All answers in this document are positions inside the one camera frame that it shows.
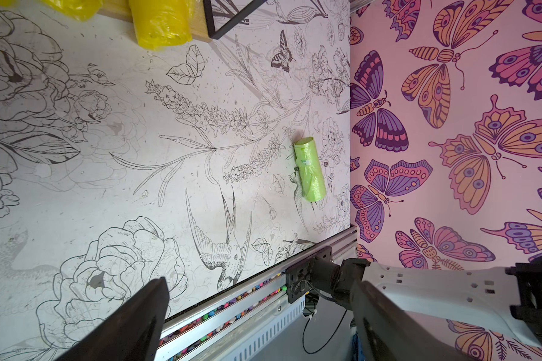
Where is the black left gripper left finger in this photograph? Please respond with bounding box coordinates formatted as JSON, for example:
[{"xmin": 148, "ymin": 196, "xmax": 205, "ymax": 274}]
[{"xmin": 59, "ymin": 277, "xmax": 170, "ymax": 360}]

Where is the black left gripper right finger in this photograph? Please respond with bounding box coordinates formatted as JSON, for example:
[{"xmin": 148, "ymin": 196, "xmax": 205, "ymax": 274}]
[{"xmin": 351, "ymin": 281, "xmax": 470, "ymax": 360}]

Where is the green bag roll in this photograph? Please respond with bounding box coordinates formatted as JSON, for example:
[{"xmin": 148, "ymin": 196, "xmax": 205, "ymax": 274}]
[{"xmin": 294, "ymin": 137, "xmax": 327, "ymax": 202}]

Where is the yellow bag roll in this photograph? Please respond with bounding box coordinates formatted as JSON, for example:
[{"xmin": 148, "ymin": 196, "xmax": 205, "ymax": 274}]
[
  {"xmin": 41, "ymin": 0, "xmax": 104, "ymax": 22},
  {"xmin": 128, "ymin": 0, "xmax": 195, "ymax": 51},
  {"xmin": 0, "ymin": 0, "xmax": 17, "ymax": 8}
]

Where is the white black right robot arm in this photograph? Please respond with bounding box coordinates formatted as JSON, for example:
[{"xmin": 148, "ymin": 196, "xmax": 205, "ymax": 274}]
[{"xmin": 285, "ymin": 249, "xmax": 542, "ymax": 360}]

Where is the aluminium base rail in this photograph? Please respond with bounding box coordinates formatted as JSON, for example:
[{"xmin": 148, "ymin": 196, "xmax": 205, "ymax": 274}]
[{"xmin": 155, "ymin": 227, "xmax": 357, "ymax": 360}]

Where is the wooden three-tier shelf black frame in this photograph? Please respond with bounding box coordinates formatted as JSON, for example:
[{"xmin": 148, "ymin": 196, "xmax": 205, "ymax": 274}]
[{"xmin": 98, "ymin": 1, "xmax": 266, "ymax": 42}]

